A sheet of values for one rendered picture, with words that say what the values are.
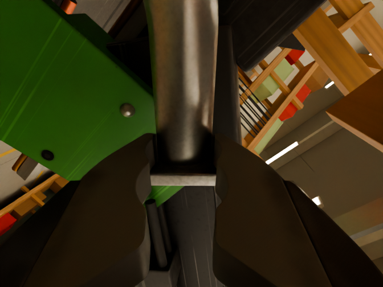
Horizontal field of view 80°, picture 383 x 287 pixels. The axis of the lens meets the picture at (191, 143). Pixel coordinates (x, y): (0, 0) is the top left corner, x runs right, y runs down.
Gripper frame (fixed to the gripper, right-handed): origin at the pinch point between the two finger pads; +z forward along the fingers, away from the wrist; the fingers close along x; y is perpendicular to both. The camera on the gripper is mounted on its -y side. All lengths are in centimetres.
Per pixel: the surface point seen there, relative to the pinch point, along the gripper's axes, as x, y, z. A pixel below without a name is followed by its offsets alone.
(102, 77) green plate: -5.7, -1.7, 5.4
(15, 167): -26.3, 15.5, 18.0
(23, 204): -337, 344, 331
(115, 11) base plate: -20, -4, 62
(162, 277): -2.3, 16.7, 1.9
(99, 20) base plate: -23, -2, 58
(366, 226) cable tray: 171, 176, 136
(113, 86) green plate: -5.1, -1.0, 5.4
